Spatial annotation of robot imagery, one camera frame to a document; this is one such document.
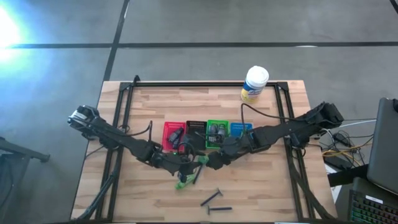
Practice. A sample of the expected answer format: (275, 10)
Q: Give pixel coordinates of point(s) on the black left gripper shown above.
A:
(177, 163)

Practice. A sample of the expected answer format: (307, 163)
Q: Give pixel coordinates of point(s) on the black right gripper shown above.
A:
(228, 149)

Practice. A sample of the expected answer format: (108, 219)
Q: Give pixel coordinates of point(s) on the dark grey toiletry item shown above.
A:
(176, 134)
(175, 143)

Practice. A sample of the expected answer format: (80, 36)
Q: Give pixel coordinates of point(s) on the black screws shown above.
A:
(211, 197)

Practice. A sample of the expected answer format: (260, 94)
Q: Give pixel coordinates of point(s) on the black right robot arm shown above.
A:
(280, 130)

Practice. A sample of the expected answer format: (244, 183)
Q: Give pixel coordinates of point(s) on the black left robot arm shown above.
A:
(124, 140)

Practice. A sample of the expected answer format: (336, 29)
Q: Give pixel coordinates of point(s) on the black plastic basket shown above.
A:
(196, 126)

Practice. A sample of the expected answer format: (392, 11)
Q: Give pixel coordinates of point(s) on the green plastic basket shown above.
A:
(217, 122)

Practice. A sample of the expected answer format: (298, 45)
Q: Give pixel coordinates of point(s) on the blue plastic basket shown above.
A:
(237, 129)

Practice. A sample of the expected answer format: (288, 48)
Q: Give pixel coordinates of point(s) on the red plastic basket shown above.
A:
(168, 137)

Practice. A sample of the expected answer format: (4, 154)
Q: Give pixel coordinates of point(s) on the white-lidded wipes canister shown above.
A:
(255, 76)

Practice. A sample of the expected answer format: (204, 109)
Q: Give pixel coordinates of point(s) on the large black power adapter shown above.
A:
(337, 162)

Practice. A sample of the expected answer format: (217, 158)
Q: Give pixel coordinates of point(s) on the small black power adapter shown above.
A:
(340, 138)

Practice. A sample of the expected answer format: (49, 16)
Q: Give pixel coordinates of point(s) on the black metal stand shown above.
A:
(25, 151)

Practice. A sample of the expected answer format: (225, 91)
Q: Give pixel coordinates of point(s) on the backlit black keyboard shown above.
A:
(370, 211)

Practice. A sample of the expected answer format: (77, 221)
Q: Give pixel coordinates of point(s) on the grey laptop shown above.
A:
(384, 146)

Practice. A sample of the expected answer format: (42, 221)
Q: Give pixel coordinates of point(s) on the black metal table frame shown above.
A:
(202, 84)

